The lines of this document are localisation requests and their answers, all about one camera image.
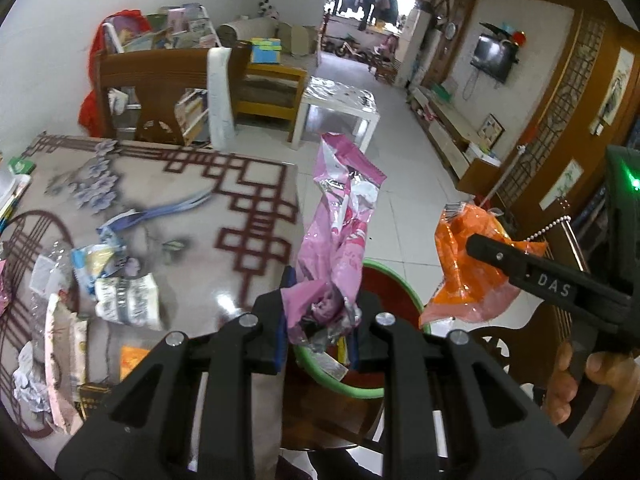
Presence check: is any framed ink painting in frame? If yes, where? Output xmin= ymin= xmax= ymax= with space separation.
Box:
xmin=600 ymin=47 xmax=636 ymax=126
xmin=552 ymin=160 xmax=586 ymax=208

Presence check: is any row of hanging clothes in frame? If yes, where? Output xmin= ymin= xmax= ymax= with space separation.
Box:
xmin=330 ymin=0 xmax=401 ymax=23

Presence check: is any white cloth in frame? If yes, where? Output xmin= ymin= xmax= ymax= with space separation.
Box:
xmin=206 ymin=47 xmax=237 ymax=151

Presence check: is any orange packet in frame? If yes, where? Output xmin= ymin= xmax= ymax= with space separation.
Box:
xmin=119 ymin=345 xmax=153 ymax=382

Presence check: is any white side table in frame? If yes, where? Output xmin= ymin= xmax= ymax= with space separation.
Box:
xmin=291 ymin=76 xmax=382 ymax=153

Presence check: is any mop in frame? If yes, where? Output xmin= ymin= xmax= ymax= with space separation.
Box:
xmin=475 ymin=125 xmax=538 ymax=211

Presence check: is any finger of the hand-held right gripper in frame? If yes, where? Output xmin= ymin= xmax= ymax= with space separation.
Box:
xmin=466 ymin=232 xmax=533 ymax=288

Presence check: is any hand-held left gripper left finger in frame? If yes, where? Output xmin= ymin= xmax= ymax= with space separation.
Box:
xmin=55 ymin=266 xmax=297 ymax=480

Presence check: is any blue white snack wrapper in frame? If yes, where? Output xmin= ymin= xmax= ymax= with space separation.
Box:
xmin=70 ymin=227 xmax=131 ymax=301

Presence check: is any white book rack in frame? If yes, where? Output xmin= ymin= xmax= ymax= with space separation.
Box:
xmin=100 ymin=4 xmax=223 ymax=146

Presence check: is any orange plastic snack bag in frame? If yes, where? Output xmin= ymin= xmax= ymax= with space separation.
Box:
xmin=419 ymin=202 xmax=548 ymax=328

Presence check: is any white bead chain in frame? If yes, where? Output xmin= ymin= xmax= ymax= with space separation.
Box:
xmin=525 ymin=215 xmax=571 ymax=242

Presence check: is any wooden lattice partition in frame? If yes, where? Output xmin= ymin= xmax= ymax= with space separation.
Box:
xmin=495 ymin=0 xmax=640 ymax=241

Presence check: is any pink white long packet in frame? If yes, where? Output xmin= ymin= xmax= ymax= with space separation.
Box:
xmin=44 ymin=294 xmax=90 ymax=436

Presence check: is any pink foil snack bag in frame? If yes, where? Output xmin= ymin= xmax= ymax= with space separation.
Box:
xmin=280 ymin=131 xmax=388 ymax=356

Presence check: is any clear plastic wrapper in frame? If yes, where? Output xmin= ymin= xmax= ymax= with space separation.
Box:
xmin=27 ymin=240 xmax=83 ymax=321

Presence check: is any books and papers stack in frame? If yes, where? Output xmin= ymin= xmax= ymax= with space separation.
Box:
xmin=0 ymin=172 xmax=32 ymax=211

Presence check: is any person's right hand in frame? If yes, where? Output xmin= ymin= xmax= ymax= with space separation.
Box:
xmin=544 ymin=342 xmax=640 ymax=451

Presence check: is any red cloth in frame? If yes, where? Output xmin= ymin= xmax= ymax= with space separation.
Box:
xmin=77 ymin=10 xmax=156 ymax=136

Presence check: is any wooden television cabinet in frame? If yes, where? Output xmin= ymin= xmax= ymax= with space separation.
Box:
xmin=407 ymin=85 xmax=503 ymax=196

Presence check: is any wooden dining chair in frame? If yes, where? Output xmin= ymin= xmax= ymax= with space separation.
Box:
xmin=95 ymin=47 xmax=251 ymax=150

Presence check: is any child balance bike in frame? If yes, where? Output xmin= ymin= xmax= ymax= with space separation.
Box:
xmin=335 ymin=35 xmax=371 ymax=58

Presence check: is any small framed picture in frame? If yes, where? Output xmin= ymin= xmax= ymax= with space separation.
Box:
xmin=477 ymin=114 xmax=506 ymax=148

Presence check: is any white standing air conditioner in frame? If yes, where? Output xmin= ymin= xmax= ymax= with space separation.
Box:
xmin=410 ymin=7 xmax=441 ymax=86

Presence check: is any beige trunk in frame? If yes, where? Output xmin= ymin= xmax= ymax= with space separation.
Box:
xmin=216 ymin=16 xmax=281 ymax=46

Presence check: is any white black printed wrapper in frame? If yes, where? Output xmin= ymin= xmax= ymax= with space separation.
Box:
xmin=94 ymin=272 xmax=163 ymax=332

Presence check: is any blue strap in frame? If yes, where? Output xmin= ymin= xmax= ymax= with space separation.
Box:
xmin=97 ymin=187 xmax=216 ymax=233

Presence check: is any small wooden stool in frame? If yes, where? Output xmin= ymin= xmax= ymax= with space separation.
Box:
xmin=370 ymin=52 xmax=401 ymax=83

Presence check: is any wooden bench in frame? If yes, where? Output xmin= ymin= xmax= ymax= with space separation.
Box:
xmin=235 ymin=42 xmax=308 ymax=143

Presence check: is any dark gold packet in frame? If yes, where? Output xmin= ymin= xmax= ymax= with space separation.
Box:
xmin=75 ymin=382 xmax=116 ymax=418

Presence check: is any green-rimmed red bin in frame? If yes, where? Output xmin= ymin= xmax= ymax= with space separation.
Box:
xmin=292 ymin=257 xmax=433 ymax=401

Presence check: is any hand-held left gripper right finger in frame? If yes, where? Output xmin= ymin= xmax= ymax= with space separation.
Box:
xmin=349 ymin=292 xmax=585 ymax=480

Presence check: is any silver foil wrapper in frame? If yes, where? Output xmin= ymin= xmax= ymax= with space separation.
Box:
xmin=295 ymin=335 xmax=351 ymax=383

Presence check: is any wall television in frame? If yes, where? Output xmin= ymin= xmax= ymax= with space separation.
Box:
xmin=470 ymin=32 xmax=518 ymax=85

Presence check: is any colourful picture book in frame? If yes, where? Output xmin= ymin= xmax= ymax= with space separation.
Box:
xmin=0 ymin=200 xmax=23 ymax=235

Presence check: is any colourful toy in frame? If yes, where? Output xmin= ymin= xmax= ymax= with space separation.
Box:
xmin=250 ymin=36 xmax=283 ymax=65

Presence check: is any crumpled white paper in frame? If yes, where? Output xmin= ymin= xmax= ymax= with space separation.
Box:
xmin=11 ymin=345 xmax=51 ymax=413

